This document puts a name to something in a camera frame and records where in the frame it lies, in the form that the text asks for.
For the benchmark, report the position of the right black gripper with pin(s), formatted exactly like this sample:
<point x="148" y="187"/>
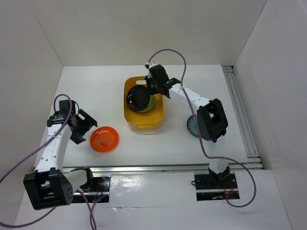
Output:
<point x="148" y="78"/>

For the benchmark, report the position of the blue patterned plate right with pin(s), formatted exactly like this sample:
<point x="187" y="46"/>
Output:
<point x="191" y="126"/>

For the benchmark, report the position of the aluminium front rail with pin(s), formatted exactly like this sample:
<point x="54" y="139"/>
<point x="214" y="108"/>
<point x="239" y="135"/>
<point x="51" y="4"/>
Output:
<point x="168" y="168"/>

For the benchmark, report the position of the yellow plastic bin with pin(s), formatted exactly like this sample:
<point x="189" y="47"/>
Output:
<point x="142" y="121"/>

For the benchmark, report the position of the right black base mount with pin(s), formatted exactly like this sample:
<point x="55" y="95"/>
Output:
<point x="206" y="190"/>

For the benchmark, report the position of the green plate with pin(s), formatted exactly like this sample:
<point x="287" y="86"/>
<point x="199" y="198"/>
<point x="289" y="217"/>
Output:
<point x="150" y="105"/>

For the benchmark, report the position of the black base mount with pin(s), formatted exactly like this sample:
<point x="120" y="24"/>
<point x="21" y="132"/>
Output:
<point x="98" y="185"/>
<point x="206" y="190"/>

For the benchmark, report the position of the black plate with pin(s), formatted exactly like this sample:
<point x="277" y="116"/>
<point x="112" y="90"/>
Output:
<point x="138" y="99"/>

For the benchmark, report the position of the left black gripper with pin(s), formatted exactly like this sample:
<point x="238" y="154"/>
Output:
<point x="88" y="122"/>

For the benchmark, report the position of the orange plate front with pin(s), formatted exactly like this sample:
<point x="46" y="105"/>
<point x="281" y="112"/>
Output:
<point x="104" y="139"/>

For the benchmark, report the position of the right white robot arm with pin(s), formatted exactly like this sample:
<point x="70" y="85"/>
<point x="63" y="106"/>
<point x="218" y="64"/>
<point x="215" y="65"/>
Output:
<point x="210" y="119"/>

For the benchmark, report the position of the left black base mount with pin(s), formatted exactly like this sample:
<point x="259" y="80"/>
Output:
<point x="98" y="185"/>

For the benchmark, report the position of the aluminium side rail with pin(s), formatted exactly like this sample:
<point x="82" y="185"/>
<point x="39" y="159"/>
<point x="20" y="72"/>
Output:
<point x="254" y="160"/>

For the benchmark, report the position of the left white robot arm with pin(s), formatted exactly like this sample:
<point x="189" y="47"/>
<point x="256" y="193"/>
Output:
<point x="48" y="186"/>

